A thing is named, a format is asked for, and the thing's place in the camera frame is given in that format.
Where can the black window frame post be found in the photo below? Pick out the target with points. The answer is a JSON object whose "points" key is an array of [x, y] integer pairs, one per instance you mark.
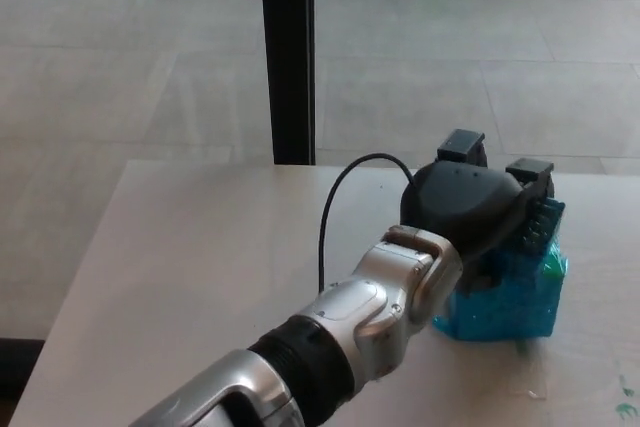
{"points": [[290, 57]]}

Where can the big blue wrapped cube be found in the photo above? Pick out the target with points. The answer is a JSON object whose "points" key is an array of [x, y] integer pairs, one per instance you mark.
{"points": [[505, 307]]}

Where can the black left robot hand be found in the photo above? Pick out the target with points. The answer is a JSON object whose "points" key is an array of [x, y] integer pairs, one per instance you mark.
{"points": [[465, 207]]}

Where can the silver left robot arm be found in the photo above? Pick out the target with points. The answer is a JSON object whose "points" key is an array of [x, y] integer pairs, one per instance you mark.
{"points": [[310, 342]]}

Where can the small blue cube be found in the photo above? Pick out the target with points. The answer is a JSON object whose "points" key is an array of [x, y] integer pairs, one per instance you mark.
{"points": [[548, 219]]}

